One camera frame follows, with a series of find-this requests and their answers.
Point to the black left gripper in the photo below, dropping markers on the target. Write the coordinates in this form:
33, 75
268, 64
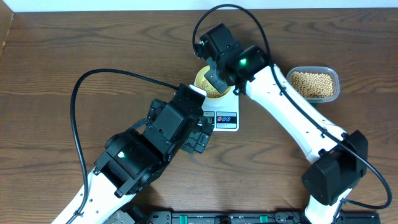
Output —
197, 137

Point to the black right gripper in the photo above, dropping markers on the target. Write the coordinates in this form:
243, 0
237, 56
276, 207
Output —
212, 76

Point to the white digital kitchen scale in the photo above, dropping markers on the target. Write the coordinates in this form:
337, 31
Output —
225, 112

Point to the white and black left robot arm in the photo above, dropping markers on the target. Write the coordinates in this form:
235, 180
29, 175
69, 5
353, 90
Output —
135, 158

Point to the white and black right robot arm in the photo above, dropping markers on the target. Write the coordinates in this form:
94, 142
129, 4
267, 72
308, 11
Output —
338, 159

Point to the soybeans in yellow bowl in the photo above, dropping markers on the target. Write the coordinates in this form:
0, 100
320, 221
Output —
211, 91

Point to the yellow plastic bowl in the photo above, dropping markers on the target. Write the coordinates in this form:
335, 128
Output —
201, 75

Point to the clear plastic container of soybeans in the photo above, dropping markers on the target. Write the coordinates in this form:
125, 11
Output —
315, 84

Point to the black mounting rail with clamps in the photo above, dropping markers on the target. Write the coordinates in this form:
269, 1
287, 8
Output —
167, 217

